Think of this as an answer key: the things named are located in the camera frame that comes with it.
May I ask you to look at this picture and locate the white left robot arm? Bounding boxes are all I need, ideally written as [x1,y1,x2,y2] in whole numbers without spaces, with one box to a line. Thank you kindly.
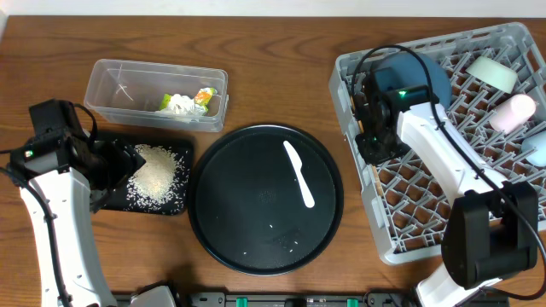
[1,99,180,306]

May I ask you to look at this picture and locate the blue plate with rice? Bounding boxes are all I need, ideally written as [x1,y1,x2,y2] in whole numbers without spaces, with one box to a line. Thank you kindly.
[371,52,452,109]

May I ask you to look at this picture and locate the green bowl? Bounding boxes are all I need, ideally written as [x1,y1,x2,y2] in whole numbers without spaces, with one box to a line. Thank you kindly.
[467,56,518,94]

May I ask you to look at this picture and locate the white plastic spoon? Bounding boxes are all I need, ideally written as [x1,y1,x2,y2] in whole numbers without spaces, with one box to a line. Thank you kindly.
[283,141,315,208]

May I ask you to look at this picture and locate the light blue cup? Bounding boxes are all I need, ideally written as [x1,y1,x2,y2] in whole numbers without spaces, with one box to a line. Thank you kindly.
[521,131,546,167]

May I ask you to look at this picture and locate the pink cup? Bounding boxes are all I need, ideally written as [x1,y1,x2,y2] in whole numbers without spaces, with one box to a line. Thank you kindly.
[490,94,537,134]

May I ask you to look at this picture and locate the round black serving tray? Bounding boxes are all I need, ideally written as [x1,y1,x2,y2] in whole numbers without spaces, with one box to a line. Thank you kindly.
[188,125,344,275]

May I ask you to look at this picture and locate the clear plastic waste bin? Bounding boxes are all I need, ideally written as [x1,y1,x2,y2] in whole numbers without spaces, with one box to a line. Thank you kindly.
[84,59,229,132]

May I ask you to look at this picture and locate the black rectangular tray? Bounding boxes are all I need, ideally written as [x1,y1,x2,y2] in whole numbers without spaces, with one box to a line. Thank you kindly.
[99,131,194,212]

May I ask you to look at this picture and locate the pile of white rice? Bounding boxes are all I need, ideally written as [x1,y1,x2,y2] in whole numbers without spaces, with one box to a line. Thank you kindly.
[125,144,189,215]

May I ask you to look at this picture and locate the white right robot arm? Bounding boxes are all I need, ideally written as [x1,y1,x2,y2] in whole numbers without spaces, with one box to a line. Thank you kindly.
[355,68,545,306]

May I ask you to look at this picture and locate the black aluminium rail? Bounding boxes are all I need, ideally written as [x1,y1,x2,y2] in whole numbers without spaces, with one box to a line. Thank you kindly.
[113,291,417,307]

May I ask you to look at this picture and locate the wooden chopstick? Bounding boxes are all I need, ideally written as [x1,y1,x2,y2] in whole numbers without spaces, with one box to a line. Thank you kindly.
[350,96,384,197]

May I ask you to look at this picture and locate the yellow green snack wrapper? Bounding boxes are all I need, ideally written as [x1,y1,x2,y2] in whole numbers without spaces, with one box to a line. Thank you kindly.
[159,87,218,115]

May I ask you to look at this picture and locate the grey plastic dishwasher rack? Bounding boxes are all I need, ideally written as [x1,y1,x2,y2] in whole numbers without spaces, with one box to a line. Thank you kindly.
[329,22,545,265]

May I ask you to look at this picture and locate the white paper napkin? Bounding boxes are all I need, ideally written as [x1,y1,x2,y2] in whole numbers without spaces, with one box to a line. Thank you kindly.
[159,94,208,116]

